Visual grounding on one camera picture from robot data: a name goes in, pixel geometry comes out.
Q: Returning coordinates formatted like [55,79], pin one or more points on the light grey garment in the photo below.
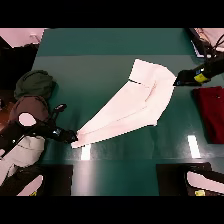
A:
[24,154]

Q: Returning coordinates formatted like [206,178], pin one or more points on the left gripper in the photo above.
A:
[69,136]

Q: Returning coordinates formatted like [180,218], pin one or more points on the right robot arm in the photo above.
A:
[215,65]

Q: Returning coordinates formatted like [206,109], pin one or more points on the dark green garment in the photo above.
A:
[34,83]

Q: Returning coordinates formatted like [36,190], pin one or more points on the brown garment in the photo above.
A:
[30,104]

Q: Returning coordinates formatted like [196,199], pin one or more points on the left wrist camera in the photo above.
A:
[59,108]

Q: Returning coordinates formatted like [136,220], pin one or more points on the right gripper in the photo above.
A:
[186,77]

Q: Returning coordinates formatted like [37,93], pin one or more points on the red garment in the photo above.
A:
[212,110]

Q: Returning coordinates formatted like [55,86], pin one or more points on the white shirt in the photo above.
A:
[133,103]

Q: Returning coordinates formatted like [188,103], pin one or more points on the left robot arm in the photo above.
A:
[39,128]

